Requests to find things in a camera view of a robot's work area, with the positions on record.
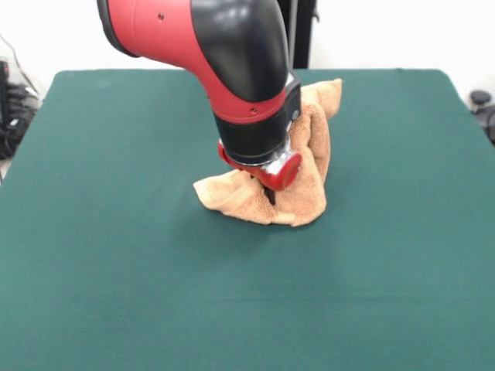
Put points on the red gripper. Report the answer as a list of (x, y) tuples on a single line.
[(288, 172)]

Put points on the tan terry towel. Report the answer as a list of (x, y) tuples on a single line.
[(305, 193)]

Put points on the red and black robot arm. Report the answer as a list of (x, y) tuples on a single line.
[(232, 58)]

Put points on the dark green tablecloth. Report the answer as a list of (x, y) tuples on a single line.
[(154, 290)]

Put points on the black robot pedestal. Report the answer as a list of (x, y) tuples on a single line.
[(303, 35)]

